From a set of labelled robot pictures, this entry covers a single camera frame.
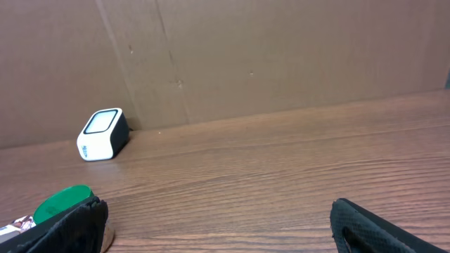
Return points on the green lid jar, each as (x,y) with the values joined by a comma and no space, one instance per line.
(66,199)

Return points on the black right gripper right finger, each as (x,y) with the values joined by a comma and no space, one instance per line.
(356,229)

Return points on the brown bread pouch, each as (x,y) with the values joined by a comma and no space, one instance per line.
(16,227)

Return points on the white barcode scanner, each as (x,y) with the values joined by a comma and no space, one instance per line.
(104,135)

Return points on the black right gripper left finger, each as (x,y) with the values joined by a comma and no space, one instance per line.
(77,229)

